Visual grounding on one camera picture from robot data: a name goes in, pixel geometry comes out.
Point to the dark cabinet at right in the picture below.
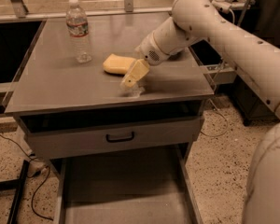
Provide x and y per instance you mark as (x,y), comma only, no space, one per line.
(251,107)

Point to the grey top drawer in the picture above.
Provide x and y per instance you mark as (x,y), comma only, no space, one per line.
(70,134)

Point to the yellow sponge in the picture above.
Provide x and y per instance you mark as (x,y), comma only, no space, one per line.
(118,65)

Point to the black metal floor frame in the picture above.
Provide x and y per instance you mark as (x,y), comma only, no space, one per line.
(18,186)

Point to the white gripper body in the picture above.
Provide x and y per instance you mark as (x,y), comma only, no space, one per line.
(148,52)

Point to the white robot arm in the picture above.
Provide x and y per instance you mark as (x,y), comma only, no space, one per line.
(256,61)

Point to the metal rail frame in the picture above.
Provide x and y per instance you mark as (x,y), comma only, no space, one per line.
(84,6)

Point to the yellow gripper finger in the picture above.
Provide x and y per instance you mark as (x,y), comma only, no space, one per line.
(135,73)

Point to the black drawer handle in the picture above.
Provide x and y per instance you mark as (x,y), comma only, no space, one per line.
(127,137)

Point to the grey drawer cabinet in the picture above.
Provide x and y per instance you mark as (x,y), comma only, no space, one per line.
(52,81)

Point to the open grey middle drawer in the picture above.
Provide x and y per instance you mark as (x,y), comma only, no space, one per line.
(140,186)

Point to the clear plastic water bottle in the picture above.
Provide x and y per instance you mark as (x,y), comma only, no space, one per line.
(78,29)

